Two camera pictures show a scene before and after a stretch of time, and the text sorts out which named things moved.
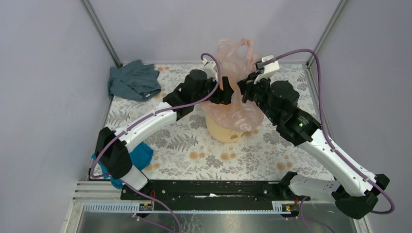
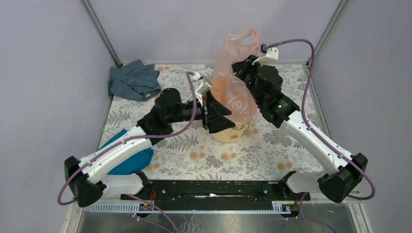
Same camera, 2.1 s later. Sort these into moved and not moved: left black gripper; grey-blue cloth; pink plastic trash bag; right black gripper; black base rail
Moved: pink plastic trash bag; left black gripper; right black gripper
Not moved: grey-blue cloth; black base rail
